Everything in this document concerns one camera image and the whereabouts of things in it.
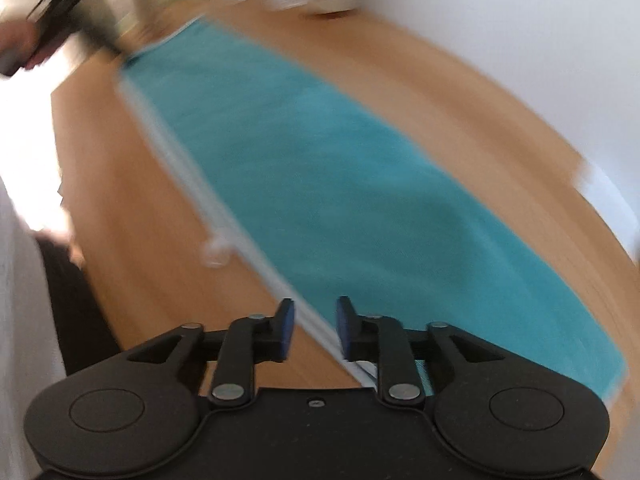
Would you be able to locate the black hand-held gripper device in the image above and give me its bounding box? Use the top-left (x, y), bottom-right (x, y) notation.
top-left (0, 0), bottom-right (126, 79)

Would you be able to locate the teal towel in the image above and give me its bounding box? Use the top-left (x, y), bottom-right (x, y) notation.
top-left (119, 18), bottom-right (627, 403)

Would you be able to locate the person's left hand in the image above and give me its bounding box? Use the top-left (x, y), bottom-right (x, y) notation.
top-left (1, 18), bottom-right (51, 77)

